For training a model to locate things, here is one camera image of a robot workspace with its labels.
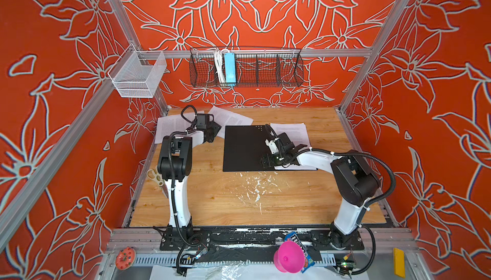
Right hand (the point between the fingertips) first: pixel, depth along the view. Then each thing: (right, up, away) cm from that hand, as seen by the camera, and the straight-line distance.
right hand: (262, 160), depth 94 cm
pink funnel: (+6, -29, -29) cm, 41 cm away
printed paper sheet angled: (-22, +22, +20) cm, 37 cm away
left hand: (-24, +17, +13) cm, 32 cm away
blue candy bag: (+9, -26, -21) cm, 34 cm away
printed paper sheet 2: (-56, +17, +23) cm, 63 cm away
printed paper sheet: (+22, +13, +14) cm, 29 cm away
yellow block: (+49, -34, -24) cm, 64 cm away
